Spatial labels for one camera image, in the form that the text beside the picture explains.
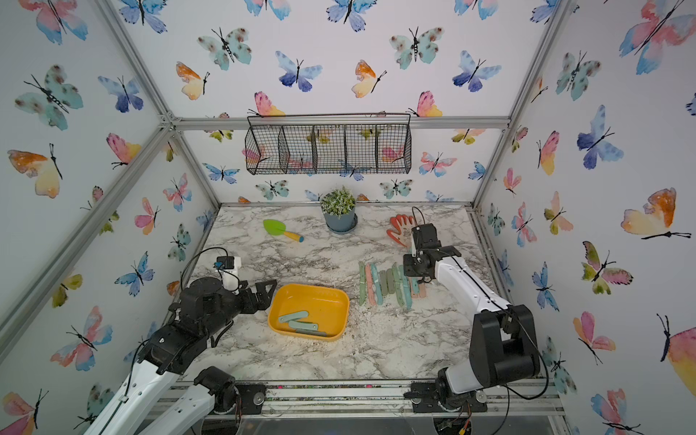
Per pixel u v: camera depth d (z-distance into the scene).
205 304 0.52
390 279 0.98
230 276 0.61
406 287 0.96
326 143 0.98
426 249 0.70
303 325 0.87
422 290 0.96
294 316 0.89
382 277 0.99
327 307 0.91
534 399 0.42
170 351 0.48
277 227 1.15
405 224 1.11
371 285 0.96
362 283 0.96
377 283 0.96
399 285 0.96
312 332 0.84
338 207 0.99
